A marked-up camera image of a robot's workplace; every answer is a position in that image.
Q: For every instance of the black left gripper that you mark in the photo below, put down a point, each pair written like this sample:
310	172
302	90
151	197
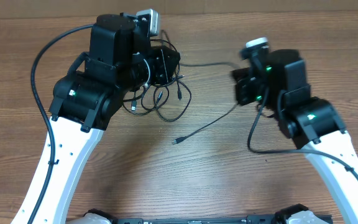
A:
160	56

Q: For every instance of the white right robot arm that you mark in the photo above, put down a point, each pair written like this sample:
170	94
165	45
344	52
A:
277	81

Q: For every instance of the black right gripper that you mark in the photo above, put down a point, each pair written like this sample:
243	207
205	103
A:
244	81

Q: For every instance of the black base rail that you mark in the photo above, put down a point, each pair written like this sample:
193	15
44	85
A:
293	214

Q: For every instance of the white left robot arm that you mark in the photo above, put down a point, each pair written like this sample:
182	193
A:
123	56

